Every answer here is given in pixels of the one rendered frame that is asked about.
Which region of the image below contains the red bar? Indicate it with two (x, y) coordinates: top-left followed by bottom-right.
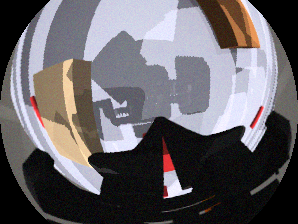
(250, 105), (263, 129)
(29, 96), (44, 128)

